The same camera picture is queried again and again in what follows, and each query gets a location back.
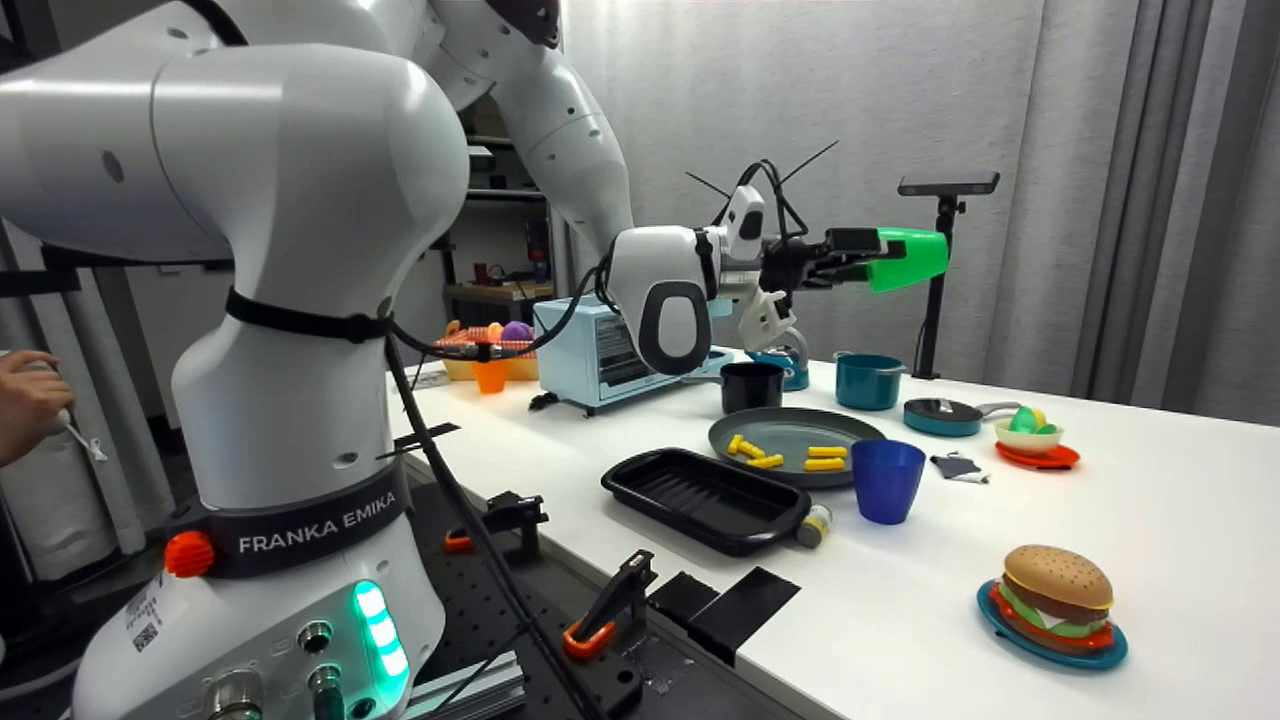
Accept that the teal cooking pot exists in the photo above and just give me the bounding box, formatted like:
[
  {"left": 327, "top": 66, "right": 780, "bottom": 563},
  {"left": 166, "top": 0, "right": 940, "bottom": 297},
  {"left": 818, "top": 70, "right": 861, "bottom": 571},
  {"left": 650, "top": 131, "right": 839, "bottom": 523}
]
[{"left": 832, "top": 353, "right": 909, "bottom": 413}]

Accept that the toy burger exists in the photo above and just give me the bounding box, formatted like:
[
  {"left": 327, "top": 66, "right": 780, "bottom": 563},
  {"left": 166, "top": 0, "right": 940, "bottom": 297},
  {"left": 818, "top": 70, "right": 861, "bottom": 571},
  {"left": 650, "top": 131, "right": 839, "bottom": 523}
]
[{"left": 996, "top": 541, "right": 1115, "bottom": 646}]

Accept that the black rectangular tray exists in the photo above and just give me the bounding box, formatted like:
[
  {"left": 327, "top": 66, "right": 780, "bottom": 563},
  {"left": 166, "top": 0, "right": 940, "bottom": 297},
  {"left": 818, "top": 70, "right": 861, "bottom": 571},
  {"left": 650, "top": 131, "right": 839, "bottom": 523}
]
[{"left": 596, "top": 444, "right": 818, "bottom": 560}]

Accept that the small yellow-labelled can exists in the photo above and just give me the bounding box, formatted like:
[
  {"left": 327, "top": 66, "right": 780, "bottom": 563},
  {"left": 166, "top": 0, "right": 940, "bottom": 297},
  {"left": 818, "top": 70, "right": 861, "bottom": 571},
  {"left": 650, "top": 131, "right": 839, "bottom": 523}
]
[{"left": 791, "top": 501, "right": 832, "bottom": 551}]

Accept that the light blue toaster oven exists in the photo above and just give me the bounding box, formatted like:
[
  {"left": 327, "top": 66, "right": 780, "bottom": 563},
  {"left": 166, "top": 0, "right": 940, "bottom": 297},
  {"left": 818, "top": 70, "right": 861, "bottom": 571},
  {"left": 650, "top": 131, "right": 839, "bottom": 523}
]
[{"left": 532, "top": 293, "right": 738, "bottom": 417}]

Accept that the blue metal-handled container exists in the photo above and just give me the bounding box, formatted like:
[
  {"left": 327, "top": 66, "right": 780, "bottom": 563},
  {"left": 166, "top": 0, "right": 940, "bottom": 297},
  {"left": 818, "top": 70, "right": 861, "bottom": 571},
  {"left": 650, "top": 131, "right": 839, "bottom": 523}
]
[{"left": 754, "top": 342, "right": 812, "bottom": 391}]

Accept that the black camera stand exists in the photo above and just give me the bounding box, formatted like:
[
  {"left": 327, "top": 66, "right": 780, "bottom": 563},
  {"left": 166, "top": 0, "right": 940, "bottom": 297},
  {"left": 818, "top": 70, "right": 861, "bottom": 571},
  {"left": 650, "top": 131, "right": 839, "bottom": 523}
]
[{"left": 918, "top": 194, "right": 968, "bottom": 382}]

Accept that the green yellow toy taco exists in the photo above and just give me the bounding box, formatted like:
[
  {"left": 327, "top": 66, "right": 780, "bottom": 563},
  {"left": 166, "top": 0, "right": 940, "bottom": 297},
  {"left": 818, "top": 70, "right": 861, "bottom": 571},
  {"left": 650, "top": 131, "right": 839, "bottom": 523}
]
[{"left": 996, "top": 405, "right": 1067, "bottom": 457}]

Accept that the aluminium extrusion rail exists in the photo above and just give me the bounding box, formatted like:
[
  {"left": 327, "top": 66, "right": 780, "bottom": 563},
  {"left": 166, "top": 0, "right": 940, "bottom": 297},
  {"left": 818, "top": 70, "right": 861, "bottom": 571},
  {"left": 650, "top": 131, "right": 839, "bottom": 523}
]
[{"left": 398, "top": 649, "right": 532, "bottom": 720}]

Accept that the green plastic cup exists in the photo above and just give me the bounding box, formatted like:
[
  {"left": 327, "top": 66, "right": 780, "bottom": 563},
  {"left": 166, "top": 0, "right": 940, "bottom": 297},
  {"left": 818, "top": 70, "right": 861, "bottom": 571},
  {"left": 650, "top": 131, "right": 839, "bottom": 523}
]
[{"left": 865, "top": 225, "right": 952, "bottom": 297}]

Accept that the small orange plate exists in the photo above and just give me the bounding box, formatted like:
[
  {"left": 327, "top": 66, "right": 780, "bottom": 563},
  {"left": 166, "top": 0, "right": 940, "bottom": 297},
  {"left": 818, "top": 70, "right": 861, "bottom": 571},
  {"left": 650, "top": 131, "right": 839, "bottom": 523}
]
[{"left": 993, "top": 436, "right": 1084, "bottom": 475}]

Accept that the teal frying pan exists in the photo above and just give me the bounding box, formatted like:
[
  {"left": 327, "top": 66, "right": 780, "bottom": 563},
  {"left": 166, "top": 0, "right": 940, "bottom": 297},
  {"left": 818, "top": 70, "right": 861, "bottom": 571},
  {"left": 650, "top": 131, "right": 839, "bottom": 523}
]
[{"left": 902, "top": 397, "right": 1023, "bottom": 439}]

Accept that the small teal plate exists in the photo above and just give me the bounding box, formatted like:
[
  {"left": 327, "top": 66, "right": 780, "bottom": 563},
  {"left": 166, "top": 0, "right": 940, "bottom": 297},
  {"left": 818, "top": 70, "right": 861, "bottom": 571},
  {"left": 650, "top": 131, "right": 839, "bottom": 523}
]
[{"left": 972, "top": 577, "right": 1131, "bottom": 676}]

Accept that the orange-handled black clamp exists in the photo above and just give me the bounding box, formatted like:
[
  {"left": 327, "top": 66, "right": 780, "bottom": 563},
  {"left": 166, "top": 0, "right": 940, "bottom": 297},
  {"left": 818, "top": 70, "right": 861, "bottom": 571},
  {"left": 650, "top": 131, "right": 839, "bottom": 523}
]
[
  {"left": 562, "top": 548, "right": 661, "bottom": 669},
  {"left": 440, "top": 488, "right": 552, "bottom": 560}
]

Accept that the black pot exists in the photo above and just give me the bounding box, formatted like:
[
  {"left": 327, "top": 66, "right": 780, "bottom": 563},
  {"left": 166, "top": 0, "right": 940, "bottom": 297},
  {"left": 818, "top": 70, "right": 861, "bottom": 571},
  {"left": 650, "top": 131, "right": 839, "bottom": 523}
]
[{"left": 716, "top": 362, "right": 787, "bottom": 417}]

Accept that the grey oval plate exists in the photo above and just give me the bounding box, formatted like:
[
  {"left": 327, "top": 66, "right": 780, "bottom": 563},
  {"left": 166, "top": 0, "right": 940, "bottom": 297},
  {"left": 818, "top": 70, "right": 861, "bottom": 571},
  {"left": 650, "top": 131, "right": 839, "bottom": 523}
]
[{"left": 704, "top": 405, "right": 892, "bottom": 491}]

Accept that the dark metal shelf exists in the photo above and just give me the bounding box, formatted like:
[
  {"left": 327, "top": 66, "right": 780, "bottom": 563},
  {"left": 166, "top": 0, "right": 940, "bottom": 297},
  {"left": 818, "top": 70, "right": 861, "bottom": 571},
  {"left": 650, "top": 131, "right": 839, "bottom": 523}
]
[{"left": 436, "top": 125, "right": 563, "bottom": 325}]

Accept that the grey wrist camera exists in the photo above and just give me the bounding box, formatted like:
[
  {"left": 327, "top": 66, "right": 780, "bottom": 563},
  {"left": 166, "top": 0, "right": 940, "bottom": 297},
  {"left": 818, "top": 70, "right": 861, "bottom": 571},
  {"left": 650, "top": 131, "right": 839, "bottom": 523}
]
[{"left": 716, "top": 184, "right": 777, "bottom": 275}]

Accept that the blue plastic cup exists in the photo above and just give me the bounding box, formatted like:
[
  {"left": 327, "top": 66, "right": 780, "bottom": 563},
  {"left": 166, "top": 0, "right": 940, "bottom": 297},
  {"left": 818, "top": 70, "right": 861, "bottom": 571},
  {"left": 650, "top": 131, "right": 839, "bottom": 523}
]
[{"left": 849, "top": 436, "right": 929, "bottom": 530}]

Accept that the black tape patch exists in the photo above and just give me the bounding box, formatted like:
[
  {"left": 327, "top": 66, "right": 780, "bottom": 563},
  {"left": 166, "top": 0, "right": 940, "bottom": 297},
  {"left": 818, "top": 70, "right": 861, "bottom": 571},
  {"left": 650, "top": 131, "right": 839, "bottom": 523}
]
[{"left": 650, "top": 563, "right": 805, "bottom": 666}]

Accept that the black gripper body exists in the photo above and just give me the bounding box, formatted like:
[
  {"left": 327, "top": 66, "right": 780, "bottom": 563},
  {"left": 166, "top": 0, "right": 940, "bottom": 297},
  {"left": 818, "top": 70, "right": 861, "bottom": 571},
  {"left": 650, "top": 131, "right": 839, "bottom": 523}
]
[{"left": 757, "top": 236, "right": 832, "bottom": 297}]

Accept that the black perforated base board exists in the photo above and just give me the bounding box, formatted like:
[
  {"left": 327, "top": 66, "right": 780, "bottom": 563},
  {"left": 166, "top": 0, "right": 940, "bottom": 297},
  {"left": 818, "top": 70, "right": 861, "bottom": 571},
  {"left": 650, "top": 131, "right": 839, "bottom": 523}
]
[{"left": 398, "top": 457, "right": 832, "bottom": 720}]

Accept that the person's hand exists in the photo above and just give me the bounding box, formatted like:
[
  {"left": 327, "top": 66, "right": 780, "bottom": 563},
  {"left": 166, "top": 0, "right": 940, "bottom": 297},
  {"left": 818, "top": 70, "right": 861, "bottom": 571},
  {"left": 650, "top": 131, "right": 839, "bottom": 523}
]
[{"left": 0, "top": 350, "right": 76, "bottom": 467}]

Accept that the grey curtain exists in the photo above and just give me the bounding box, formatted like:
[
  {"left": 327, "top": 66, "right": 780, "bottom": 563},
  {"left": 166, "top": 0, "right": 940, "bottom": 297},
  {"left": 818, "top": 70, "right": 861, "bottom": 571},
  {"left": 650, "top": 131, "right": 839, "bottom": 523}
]
[{"left": 555, "top": 0, "right": 1280, "bottom": 433}]

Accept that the black camera on stand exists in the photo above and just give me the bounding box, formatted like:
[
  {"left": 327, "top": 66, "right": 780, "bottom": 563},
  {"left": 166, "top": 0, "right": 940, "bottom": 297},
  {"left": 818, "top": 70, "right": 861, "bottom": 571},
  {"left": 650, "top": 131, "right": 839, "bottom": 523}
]
[{"left": 892, "top": 165, "right": 1005, "bottom": 199}]

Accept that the small grey black clip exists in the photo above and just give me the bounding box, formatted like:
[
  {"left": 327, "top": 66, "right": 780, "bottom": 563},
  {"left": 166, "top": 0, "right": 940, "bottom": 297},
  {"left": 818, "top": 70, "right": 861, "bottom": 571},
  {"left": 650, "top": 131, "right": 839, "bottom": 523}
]
[{"left": 929, "top": 447, "right": 993, "bottom": 488}]

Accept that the orange plastic cup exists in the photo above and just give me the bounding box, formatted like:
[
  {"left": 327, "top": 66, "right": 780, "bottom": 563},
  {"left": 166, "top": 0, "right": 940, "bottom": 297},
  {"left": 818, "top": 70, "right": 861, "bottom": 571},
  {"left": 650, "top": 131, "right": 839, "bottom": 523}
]
[{"left": 472, "top": 350, "right": 518, "bottom": 397}]

